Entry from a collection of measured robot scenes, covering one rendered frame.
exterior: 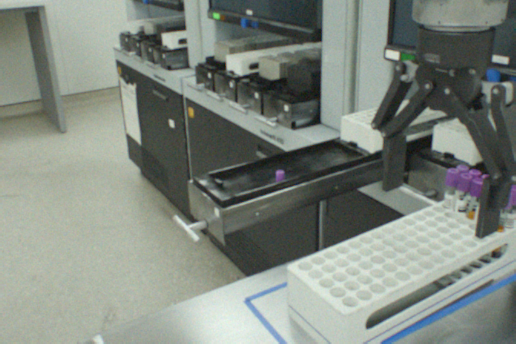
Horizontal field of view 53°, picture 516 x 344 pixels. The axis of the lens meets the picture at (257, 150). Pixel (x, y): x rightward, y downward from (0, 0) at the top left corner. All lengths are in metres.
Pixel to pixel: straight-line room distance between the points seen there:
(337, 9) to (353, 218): 0.51
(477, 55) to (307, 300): 0.30
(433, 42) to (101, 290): 1.76
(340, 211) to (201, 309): 0.74
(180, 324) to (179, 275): 1.50
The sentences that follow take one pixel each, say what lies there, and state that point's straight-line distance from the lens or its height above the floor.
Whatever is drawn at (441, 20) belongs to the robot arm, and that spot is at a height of 1.14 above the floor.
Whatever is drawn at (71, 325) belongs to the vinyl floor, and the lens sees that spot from 1.99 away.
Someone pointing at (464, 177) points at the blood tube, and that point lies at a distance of 0.70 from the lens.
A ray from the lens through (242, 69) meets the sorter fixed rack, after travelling 1.66.
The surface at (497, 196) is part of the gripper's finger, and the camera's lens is 0.58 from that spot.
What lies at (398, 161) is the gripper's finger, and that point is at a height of 0.96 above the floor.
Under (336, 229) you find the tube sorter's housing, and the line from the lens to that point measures 1.36.
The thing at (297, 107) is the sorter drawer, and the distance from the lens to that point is 1.40.
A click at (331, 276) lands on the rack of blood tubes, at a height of 0.88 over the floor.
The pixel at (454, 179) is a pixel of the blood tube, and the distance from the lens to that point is 0.71.
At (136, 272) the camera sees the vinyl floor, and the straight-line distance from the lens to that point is 2.18.
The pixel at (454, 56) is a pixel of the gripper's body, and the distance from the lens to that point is 0.55.
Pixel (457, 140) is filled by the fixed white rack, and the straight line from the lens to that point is 1.05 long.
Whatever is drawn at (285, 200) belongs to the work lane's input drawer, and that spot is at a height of 0.78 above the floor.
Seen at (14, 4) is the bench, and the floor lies 0.89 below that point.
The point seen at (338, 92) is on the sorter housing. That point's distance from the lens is 1.36.
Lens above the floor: 1.22
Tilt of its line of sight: 22 degrees down
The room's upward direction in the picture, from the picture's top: 2 degrees counter-clockwise
